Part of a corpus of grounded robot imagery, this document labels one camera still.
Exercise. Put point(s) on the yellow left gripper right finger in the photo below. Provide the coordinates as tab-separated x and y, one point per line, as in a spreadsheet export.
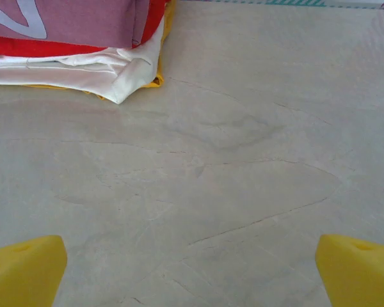
358	275

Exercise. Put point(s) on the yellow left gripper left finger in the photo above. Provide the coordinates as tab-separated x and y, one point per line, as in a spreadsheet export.
25	272

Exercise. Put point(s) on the white folded t-shirt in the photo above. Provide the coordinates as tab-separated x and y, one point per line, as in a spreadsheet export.
83	73

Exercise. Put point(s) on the red folded t-shirt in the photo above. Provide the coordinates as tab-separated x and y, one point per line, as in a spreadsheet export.
35	48

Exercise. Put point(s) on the mauve folded t-shirt SHINE print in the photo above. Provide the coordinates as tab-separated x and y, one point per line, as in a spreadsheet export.
83	22

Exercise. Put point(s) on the yellow folded t-shirt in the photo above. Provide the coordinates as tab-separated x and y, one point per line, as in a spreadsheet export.
168	19

